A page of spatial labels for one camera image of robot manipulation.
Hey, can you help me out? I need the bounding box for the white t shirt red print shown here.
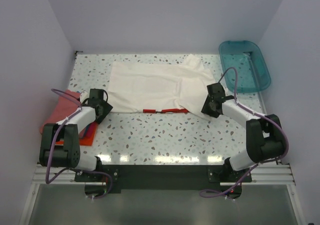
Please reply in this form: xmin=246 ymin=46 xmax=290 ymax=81
xmin=107 ymin=54 xmax=216 ymax=120

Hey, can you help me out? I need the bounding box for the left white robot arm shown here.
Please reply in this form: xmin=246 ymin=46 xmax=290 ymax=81
xmin=39 ymin=88 xmax=113 ymax=181

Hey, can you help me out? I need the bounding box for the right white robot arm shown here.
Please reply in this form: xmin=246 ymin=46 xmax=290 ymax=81
xmin=201 ymin=83 xmax=288 ymax=182

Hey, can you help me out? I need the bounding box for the folded orange t shirt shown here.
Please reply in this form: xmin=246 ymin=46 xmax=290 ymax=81
xmin=55 ymin=122 xmax=98 ymax=147

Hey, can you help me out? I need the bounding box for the folded pink t shirt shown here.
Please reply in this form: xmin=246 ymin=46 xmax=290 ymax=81
xmin=39 ymin=89 xmax=81 ymax=134

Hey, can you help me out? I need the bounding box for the teal plastic basket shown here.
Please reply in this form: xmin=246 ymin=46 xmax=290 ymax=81
xmin=218 ymin=40 xmax=271 ymax=94

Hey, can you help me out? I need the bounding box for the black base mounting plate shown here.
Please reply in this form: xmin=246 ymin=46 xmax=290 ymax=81
xmin=74 ymin=165 xmax=252 ymax=198

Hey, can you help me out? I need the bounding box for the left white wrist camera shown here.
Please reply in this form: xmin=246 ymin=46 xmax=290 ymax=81
xmin=79 ymin=91 xmax=90 ymax=103

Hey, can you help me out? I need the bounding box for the aluminium frame rail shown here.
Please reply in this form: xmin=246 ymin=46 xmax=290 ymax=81
xmin=29 ymin=159 xmax=297 ymax=186

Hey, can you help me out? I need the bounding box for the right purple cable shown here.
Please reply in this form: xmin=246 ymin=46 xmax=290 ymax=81
xmin=198 ymin=67 xmax=291 ymax=199

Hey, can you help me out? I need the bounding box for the purple cable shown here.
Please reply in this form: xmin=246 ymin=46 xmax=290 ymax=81
xmin=44 ymin=88 xmax=86 ymax=185
xmin=198 ymin=67 xmax=291 ymax=199

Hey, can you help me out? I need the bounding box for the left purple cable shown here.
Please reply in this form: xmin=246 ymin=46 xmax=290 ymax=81
xmin=44 ymin=88 xmax=86 ymax=185

